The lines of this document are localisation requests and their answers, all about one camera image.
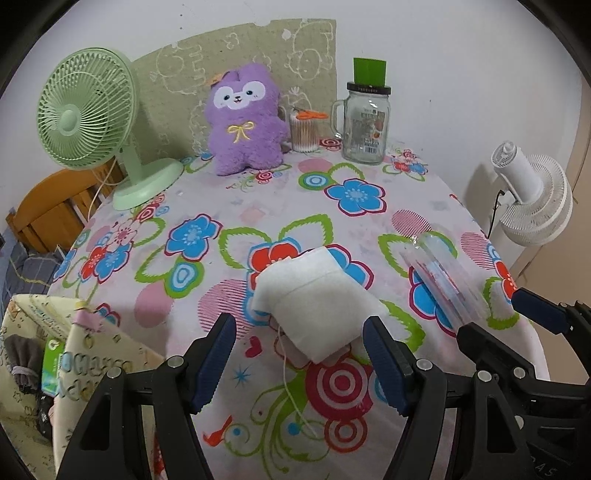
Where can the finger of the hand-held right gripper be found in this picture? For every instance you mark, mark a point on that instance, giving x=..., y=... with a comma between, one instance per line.
x=540, y=309
x=480, y=341

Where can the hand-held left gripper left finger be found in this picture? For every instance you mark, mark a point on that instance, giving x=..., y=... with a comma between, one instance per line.
x=214, y=360

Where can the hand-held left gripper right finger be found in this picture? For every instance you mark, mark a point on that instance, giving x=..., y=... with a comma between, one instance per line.
x=385, y=364

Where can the clear plastic packet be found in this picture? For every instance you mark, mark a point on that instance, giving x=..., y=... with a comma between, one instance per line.
x=443, y=277

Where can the white cloth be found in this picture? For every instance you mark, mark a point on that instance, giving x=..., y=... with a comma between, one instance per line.
x=318, y=300

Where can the printed yellow storage box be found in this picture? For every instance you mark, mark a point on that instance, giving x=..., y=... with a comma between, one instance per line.
x=92, y=350

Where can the pink packet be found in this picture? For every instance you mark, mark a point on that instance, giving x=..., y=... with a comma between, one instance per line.
x=87, y=319

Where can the colourful carton pack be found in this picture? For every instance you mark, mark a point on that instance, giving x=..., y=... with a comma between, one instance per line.
x=51, y=364

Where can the grey cloth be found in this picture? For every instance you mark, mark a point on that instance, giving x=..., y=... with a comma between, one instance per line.
x=23, y=355

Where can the white standing fan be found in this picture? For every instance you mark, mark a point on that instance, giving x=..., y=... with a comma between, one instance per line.
x=540, y=203

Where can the floral tablecloth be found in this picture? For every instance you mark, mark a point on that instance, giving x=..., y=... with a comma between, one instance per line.
x=277, y=194

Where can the blue plaid bedding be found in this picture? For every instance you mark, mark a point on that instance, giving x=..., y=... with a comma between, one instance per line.
x=27, y=272

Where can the purple plush toy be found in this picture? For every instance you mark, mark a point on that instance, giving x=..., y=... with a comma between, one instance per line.
x=244, y=143

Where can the glass mug jar black lid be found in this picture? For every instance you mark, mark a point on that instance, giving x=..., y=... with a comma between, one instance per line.
x=364, y=134

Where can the cotton swab jar orange lid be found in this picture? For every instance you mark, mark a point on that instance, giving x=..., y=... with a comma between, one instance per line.
x=304, y=136

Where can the green desk fan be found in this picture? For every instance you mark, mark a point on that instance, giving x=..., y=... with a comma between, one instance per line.
x=74, y=115

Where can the green plastic cup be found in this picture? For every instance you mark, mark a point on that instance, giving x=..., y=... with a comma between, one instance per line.
x=369, y=71

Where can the green printed board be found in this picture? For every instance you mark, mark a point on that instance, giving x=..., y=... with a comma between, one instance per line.
x=184, y=60

